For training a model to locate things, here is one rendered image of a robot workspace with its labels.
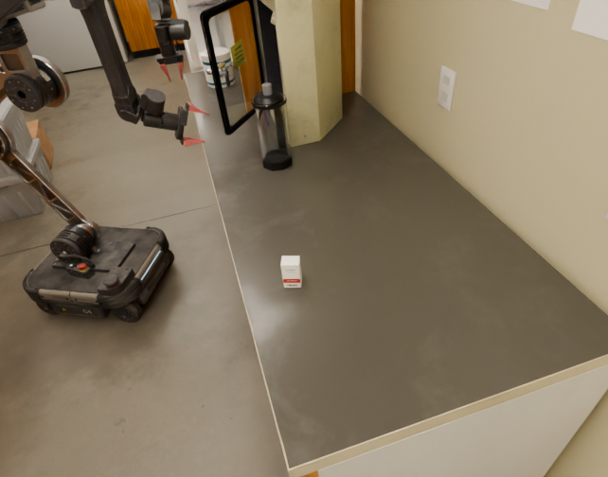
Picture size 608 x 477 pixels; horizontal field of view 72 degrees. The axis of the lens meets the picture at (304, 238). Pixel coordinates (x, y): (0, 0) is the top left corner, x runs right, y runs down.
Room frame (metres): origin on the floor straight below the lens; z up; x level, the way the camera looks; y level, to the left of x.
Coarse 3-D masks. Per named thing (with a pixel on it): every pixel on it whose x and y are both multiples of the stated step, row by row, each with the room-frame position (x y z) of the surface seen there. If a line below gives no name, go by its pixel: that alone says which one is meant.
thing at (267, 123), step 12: (276, 108) 1.20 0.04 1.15; (264, 120) 1.21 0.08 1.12; (276, 120) 1.21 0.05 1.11; (264, 132) 1.22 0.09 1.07; (276, 132) 1.21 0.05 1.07; (264, 144) 1.22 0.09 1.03; (276, 144) 1.21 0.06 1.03; (288, 144) 1.24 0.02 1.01; (264, 156) 1.23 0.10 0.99; (276, 156) 1.21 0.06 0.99; (288, 156) 1.23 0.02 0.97
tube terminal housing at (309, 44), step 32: (256, 0) 1.64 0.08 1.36; (288, 0) 1.37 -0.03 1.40; (320, 0) 1.43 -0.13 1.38; (288, 32) 1.37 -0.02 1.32; (320, 32) 1.42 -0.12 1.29; (288, 64) 1.36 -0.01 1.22; (320, 64) 1.41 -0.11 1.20; (288, 96) 1.36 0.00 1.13; (320, 96) 1.40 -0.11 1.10; (288, 128) 1.37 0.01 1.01; (320, 128) 1.39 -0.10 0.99
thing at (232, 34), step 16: (224, 16) 1.49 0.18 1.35; (240, 16) 1.57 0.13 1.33; (224, 32) 1.48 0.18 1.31; (240, 32) 1.56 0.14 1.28; (224, 48) 1.46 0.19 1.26; (240, 48) 1.54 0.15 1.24; (256, 48) 1.63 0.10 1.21; (224, 64) 1.45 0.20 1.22; (240, 64) 1.53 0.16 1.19; (256, 64) 1.62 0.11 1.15; (224, 80) 1.43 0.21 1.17; (240, 80) 1.51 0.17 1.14; (256, 80) 1.60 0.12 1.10; (224, 96) 1.42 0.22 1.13; (240, 96) 1.49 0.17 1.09; (240, 112) 1.48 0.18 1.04; (224, 128) 1.39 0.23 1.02
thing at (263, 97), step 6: (264, 84) 1.25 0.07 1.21; (270, 84) 1.25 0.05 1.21; (264, 90) 1.24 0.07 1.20; (270, 90) 1.24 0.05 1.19; (276, 90) 1.28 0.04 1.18; (258, 96) 1.25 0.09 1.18; (264, 96) 1.24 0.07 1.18; (270, 96) 1.24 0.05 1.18; (276, 96) 1.23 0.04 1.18; (282, 96) 1.25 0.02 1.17; (258, 102) 1.22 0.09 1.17; (264, 102) 1.21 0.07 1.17; (270, 102) 1.21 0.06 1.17; (276, 102) 1.22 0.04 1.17
